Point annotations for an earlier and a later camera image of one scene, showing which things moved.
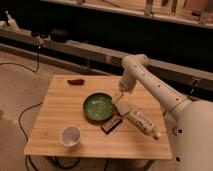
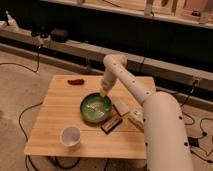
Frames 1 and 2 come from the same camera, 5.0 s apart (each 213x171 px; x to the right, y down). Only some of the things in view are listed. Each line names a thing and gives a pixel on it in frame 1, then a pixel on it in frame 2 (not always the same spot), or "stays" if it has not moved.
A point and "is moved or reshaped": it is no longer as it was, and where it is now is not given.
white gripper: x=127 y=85 → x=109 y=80
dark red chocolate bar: x=112 y=123 stays
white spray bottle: x=12 y=25 stays
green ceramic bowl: x=99 y=107 is moved or reshaped
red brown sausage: x=76 y=81 stays
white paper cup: x=70 y=136 stays
